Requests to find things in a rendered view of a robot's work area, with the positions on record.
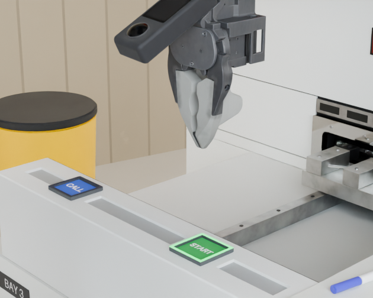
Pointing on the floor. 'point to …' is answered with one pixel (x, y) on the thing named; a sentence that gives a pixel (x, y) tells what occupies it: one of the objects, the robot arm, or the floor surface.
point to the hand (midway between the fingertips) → (197, 138)
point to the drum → (43, 130)
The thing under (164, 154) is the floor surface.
